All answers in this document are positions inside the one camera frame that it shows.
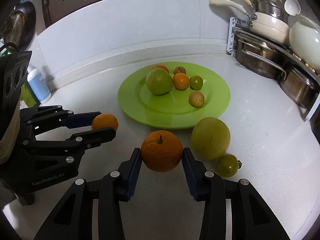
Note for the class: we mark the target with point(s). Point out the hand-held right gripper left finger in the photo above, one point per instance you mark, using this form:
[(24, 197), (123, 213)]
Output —
[(133, 172)]

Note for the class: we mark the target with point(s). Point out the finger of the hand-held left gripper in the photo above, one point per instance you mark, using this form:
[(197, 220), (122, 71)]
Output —
[(82, 120), (100, 136)]

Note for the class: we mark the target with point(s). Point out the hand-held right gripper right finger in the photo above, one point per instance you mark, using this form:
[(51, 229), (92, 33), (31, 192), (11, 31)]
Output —
[(190, 175)]

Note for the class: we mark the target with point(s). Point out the mandarin orange with stem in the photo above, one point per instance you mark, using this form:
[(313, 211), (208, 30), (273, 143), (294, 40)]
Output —
[(162, 152)]

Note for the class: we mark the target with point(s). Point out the green plate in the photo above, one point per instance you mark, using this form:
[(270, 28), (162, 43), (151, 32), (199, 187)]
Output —
[(172, 116)]

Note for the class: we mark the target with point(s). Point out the brown longan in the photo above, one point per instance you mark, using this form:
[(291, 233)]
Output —
[(179, 70), (196, 99)]

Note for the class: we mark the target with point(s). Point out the green apple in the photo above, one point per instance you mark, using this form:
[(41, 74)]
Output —
[(159, 82)]

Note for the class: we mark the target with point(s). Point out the small green tomato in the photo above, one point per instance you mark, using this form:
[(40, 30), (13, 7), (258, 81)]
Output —
[(227, 165), (195, 82)]

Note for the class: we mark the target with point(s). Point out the yellow-green apple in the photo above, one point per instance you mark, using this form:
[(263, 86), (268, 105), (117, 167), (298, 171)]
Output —
[(210, 138)]

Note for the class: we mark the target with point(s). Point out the white pump bottle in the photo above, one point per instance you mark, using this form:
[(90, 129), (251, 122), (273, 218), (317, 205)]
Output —
[(38, 85)]

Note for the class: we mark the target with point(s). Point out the green dish soap bottle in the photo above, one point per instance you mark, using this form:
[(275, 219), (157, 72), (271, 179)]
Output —
[(28, 98)]

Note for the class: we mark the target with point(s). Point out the steel colander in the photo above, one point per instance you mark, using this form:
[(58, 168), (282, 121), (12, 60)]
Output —
[(15, 26)]

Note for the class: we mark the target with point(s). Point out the large steel pot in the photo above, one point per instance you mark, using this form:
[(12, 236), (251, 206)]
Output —
[(257, 57)]

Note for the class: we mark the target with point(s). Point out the small steel pot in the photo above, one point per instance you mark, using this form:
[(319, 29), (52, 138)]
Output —
[(298, 87)]

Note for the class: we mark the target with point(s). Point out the steel pot rack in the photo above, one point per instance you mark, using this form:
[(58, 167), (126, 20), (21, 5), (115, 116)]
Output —
[(231, 35)]

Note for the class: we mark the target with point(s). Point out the white teapot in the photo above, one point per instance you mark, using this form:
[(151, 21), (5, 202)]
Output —
[(306, 42)]

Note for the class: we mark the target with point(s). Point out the steel pot with lid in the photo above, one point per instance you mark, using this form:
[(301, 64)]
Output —
[(272, 11)]

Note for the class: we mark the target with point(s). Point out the white ladle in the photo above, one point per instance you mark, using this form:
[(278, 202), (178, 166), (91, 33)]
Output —
[(292, 6)]

